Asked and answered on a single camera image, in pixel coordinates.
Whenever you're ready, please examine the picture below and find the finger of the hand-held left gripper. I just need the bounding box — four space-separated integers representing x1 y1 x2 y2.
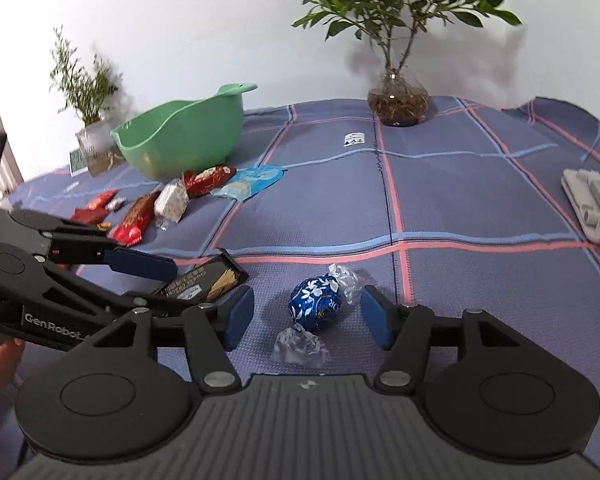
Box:
35 257 186 327
10 208 179 283

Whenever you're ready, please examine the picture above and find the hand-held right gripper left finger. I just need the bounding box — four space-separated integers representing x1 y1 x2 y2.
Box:
77 285 256 394

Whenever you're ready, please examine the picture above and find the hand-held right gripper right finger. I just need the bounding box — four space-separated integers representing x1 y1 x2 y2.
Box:
359 284 533 395

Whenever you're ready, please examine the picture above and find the black and gold packet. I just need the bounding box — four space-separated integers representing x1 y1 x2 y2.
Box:
152 248 251 306

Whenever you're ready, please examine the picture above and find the blue foil chocolate ball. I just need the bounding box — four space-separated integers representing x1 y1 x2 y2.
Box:
272 262 363 366

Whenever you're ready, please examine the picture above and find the bright red packet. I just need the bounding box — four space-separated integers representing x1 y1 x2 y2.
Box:
84 189 120 211

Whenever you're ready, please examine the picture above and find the red packet with white print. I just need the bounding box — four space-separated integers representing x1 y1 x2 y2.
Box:
182 165 238 198

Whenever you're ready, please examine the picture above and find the green plastic bowl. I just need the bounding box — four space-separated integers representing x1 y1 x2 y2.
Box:
111 82 258 181

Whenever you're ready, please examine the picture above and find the person's left hand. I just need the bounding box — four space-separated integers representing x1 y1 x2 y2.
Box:
0 338 26 391

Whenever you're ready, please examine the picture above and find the long red patterned packet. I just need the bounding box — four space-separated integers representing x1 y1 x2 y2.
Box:
107 191 161 247

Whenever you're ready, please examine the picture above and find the clear wrapped nougat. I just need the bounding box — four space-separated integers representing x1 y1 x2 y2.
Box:
152 177 190 231

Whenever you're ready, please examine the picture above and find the small plant in white pot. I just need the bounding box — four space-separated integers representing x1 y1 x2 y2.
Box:
49 25 126 177

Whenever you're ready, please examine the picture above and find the light blue packet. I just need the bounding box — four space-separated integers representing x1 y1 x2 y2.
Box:
210 165 288 201

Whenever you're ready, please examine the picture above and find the blue plaid cloth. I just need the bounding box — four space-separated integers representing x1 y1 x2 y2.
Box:
0 95 600 480

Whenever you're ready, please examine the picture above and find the leafy plant in glass vase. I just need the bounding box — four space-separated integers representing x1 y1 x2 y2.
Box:
290 0 523 128

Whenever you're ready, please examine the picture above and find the white plastic holder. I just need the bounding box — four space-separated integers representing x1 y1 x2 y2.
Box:
561 169 600 249

